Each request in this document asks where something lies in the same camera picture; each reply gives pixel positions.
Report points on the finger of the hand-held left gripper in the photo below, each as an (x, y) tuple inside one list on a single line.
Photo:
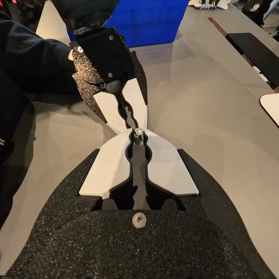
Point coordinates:
[(109, 109), (138, 102)]

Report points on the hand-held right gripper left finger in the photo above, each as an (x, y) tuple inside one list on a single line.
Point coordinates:
[(102, 170)]

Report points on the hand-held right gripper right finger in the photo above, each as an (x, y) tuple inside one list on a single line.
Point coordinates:
[(172, 170)]

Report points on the silver hex bolt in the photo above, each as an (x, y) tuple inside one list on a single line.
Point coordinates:
[(138, 131)]

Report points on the blue plastic bin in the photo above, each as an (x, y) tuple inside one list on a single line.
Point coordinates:
[(152, 21)]

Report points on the person's left forearm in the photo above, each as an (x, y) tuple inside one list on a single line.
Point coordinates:
[(32, 61)]

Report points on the black and white paper pieces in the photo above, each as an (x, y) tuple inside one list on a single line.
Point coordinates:
[(207, 4)]

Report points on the black flat mat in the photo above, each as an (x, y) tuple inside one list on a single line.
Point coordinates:
[(257, 54)]

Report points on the black bag white logo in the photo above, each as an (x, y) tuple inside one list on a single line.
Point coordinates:
[(255, 11)]

